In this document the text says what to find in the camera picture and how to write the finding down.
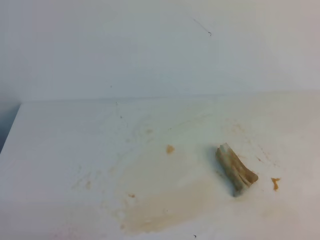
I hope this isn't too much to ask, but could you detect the brown coffee puddle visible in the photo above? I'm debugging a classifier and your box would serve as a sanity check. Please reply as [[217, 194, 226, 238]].
[[118, 175, 221, 235]]

